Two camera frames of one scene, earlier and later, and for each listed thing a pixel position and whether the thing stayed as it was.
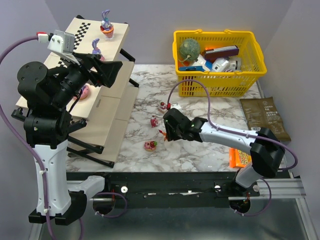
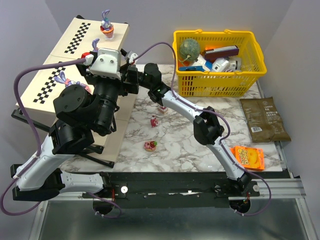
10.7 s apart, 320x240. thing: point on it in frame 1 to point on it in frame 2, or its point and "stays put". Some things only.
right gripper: x=170 y=125 to x=124 y=53
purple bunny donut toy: x=96 y=50 stays put
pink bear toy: x=154 y=121 stays put
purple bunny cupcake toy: x=106 y=28 stays put
